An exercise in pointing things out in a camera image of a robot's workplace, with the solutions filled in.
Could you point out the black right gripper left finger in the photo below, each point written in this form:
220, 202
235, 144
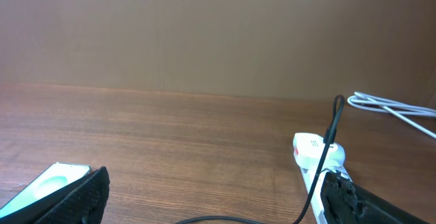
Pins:
82, 201

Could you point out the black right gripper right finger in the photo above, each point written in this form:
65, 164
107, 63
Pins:
347, 203

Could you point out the white power strip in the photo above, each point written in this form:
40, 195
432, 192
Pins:
316, 201

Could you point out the white USB charger plug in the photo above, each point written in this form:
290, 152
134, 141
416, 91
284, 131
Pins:
308, 148

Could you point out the blue Galaxy smartphone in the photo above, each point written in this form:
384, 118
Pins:
55, 177

